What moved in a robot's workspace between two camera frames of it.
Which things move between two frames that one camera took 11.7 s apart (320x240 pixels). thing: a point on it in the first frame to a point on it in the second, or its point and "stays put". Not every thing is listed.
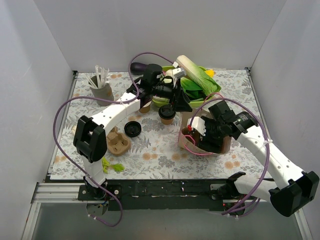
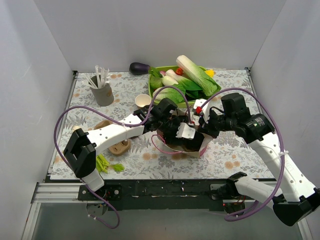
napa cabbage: (197, 74) stays put
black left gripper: (178, 95) to (182, 141)
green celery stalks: (106, 166) stays put
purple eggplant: (138, 68) stays put
